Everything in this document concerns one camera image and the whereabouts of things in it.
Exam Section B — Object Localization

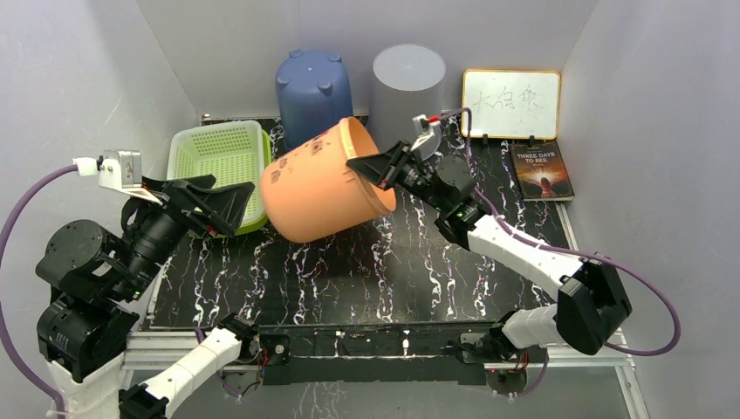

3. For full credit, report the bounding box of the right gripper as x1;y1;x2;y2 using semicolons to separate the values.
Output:
347;140;448;213

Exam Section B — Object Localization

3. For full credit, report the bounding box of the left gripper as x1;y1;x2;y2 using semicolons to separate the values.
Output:
114;172;256;297

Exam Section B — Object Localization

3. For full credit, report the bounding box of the white perforated plastic basket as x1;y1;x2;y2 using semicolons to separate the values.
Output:
167;120;272;235

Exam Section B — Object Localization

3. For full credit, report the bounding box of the orange plastic bucket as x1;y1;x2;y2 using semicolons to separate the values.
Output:
260;117;396;244

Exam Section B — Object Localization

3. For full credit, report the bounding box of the grey plastic bucket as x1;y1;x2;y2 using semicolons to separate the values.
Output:
367;44;446;152

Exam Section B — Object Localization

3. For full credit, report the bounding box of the blue plastic bucket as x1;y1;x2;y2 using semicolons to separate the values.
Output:
275;49;353;151

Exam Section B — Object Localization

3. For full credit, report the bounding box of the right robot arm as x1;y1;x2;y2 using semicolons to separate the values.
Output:
346;141;632;361

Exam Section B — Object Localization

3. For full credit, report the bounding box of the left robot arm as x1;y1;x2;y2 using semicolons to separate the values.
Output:
36;175;255;418

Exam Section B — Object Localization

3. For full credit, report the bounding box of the small whiteboard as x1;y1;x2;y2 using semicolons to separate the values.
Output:
460;69;561;141

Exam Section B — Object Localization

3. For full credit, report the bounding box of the dark book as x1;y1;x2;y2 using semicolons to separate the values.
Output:
510;140;575;202

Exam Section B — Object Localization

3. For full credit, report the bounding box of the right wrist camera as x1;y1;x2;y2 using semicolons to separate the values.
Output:
411;114;441;155

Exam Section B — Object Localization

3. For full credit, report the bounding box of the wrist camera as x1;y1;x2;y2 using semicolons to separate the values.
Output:
411;114;441;155
72;149;162;205

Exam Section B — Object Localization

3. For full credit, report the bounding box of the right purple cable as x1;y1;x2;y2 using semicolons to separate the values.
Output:
439;107;683;398

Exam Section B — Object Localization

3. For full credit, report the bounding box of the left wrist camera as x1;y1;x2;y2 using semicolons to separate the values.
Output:
72;149;162;205

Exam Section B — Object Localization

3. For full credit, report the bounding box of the aluminium frame rail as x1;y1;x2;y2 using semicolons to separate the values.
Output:
101;199;652;419

